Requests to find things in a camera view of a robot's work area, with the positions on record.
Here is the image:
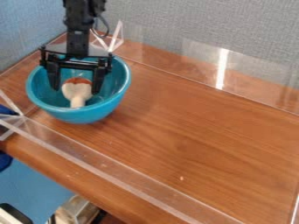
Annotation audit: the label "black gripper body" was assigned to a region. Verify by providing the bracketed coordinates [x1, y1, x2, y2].
[41, 29, 113, 72]

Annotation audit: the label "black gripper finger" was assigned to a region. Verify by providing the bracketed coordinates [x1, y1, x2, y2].
[93, 67, 109, 95]
[47, 61, 62, 90]

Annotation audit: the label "white brown toy mushroom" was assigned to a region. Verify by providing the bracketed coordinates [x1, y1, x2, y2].
[62, 77, 93, 108]

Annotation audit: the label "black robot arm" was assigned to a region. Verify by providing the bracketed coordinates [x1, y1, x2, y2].
[41, 0, 114, 95]

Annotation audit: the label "blue ceramic bowl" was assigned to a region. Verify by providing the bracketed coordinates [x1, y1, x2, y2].
[26, 56, 133, 124]

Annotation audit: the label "dark blue object at left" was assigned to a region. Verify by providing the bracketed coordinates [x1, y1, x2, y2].
[0, 104, 18, 172]

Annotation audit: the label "clear acrylic front barrier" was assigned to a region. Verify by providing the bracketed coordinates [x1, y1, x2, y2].
[4, 117, 243, 224]

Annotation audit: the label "clear acrylic barrier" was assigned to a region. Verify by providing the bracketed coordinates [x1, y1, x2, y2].
[4, 117, 243, 224]
[114, 33, 299, 115]

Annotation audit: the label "clear acrylic back barrier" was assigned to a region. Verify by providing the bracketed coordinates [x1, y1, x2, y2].
[114, 33, 299, 115]

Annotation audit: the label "grey box under table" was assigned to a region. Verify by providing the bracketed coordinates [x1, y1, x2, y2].
[55, 195, 99, 224]

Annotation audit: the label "black white object bottom left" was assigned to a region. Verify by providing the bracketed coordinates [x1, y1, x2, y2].
[0, 203, 34, 224]

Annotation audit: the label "clear acrylic corner bracket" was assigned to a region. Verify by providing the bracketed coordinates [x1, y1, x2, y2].
[90, 21, 125, 53]

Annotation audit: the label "clear acrylic left bracket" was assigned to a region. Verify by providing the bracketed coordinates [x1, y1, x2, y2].
[0, 89, 25, 138]

